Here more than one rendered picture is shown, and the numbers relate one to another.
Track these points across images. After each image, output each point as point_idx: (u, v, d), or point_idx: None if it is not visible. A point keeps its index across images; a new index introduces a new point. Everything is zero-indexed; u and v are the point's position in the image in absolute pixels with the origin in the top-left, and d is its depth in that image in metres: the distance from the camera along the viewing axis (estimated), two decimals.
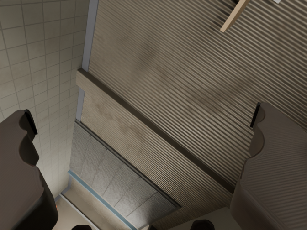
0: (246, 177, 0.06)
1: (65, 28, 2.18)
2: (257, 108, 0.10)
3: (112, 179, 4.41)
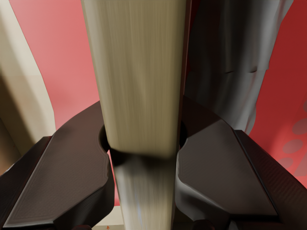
0: (182, 169, 0.06)
1: None
2: None
3: None
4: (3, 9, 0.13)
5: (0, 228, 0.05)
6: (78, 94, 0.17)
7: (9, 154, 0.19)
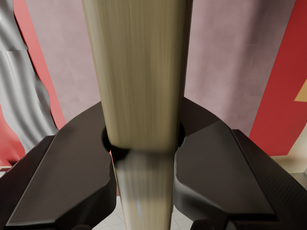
0: (180, 169, 0.06)
1: None
2: None
3: None
4: None
5: (2, 227, 0.05)
6: None
7: None
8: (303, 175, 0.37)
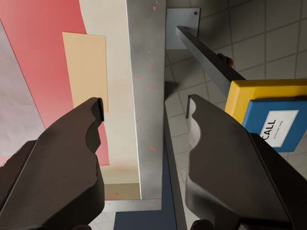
0: (193, 169, 0.06)
1: None
2: (188, 101, 0.11)
3: None
4: None
5: None
6: None
7: None
8: (137, 186, 0.35)
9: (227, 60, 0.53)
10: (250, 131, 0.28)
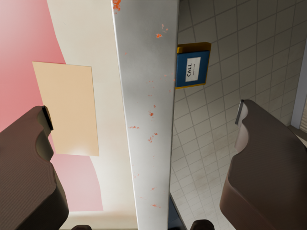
0: (234, 174, 0.06)
1: (274, 93, 2.19)
2: (241, 106, 0.10)
3: None
4: None
5: None
6: None
7: None
8: None
9: None
10: (181, 71, 0.53)
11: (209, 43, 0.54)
